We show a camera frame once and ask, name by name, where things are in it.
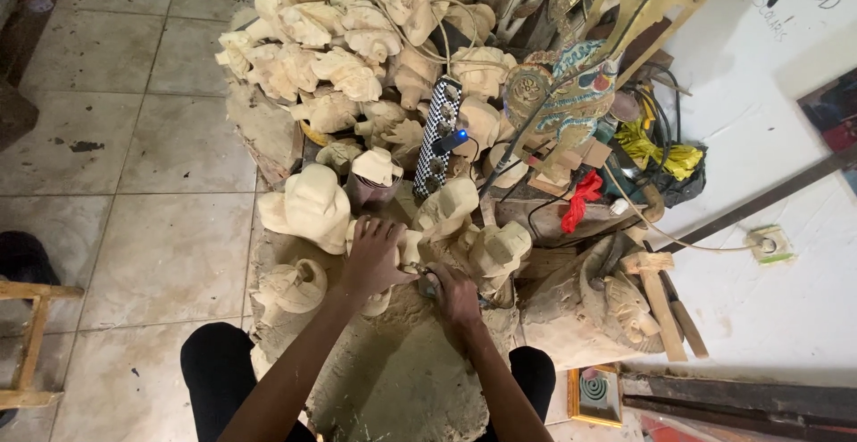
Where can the person's left hand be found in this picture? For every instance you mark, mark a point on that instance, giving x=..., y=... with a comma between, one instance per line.
x=371, y=258

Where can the person's right hand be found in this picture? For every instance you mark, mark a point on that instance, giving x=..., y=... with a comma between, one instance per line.
x=456, y=298

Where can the person's right fingers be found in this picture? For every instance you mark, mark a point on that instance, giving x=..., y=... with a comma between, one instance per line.
x=438, y=280

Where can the grey rotary carving tool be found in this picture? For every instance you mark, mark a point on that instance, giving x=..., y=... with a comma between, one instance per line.
x=424, y=282

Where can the small unfinished wooden carving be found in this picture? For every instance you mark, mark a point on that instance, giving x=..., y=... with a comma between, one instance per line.
x=410, y=248

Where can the blocky carved wooden head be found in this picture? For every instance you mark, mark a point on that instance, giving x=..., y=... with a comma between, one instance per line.
x=495, y=251

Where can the rounded carved wooden head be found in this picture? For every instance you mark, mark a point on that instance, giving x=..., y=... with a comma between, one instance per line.
x=447, y=206

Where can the brown cylinder container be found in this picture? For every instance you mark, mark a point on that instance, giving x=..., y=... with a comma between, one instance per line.
x=365, y=194

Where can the small carved head on cylinder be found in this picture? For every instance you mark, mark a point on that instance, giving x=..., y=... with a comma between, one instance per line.
x=376, y=165

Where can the checkered power strip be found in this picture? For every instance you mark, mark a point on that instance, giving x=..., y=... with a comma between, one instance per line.
x=436, y=140

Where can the blue lit charger plug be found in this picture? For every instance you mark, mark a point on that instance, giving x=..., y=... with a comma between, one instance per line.
x=450, y=140

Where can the carved wooden head with loop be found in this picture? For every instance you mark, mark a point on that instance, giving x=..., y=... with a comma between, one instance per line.
x=291, y=289

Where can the large carved wooden head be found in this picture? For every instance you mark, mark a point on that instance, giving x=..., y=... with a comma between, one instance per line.
x=309, y=207

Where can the large dusty carved wooden mask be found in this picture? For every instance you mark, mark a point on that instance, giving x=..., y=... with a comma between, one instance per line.
x=596, y=308

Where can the red plastic bag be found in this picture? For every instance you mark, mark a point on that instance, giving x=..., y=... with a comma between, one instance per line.
x=580, y=202

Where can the gold framed picture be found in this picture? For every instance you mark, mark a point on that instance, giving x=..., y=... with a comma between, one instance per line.
x=594, y=395

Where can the green power tool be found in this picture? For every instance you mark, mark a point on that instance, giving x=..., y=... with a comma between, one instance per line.
x=619, y=174

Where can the wooden mallet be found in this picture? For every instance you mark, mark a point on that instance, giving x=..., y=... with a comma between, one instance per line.
x=659, y=301

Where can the painted leather shadow puppet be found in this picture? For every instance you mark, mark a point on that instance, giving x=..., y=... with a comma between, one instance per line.
x=569, y=97

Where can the person's black trousers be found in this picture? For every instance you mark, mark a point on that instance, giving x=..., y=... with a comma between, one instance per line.
x=214, y=375

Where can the heap of unpainted carved heads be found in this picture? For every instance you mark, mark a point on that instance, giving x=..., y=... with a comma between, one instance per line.
x=348, y=53

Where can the yellow plastic bag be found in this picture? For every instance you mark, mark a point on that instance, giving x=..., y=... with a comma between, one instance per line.
x=659, y=151

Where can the black plastic bag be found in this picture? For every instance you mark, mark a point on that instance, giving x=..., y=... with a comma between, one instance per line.
x=679, y=187

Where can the dark wooden planks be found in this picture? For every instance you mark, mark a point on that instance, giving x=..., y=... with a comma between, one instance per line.
x=736, y=405

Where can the unpainted golden leather puppet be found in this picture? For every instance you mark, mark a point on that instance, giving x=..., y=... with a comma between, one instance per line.
x=636, y=13

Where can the long dark wooden slat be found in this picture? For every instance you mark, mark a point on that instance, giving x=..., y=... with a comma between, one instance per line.
x=763, y=197

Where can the black cloth item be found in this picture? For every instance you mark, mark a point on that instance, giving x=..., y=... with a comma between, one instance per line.
x=23, y=258

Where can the dark wooden furniture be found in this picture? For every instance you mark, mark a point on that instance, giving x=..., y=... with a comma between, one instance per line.
x=20, y=47

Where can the white wall socket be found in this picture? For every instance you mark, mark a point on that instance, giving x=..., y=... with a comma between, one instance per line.
x=770, y=244

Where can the wooden stool frame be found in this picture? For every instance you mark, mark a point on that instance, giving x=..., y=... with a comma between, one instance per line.
x=30, y=348

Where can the dark wall picture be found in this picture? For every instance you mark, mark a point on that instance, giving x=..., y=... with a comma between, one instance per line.
x=833, y=117

